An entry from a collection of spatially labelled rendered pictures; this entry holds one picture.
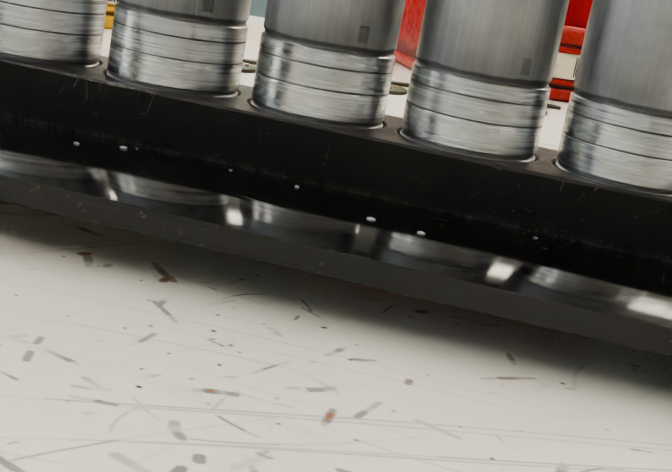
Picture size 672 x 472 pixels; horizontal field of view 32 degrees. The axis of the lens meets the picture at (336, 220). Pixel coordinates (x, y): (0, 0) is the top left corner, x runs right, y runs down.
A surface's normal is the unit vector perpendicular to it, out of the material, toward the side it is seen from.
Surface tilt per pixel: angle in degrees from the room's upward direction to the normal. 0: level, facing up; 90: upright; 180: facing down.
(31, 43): 90
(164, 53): 90
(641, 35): 90
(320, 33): 90
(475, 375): 0
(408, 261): 0
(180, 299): 0
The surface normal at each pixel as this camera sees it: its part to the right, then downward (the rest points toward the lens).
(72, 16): 0.64, 0.29
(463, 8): -0.56, 0.11
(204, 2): 0.42, 0.29
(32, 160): 0.18, -0.95
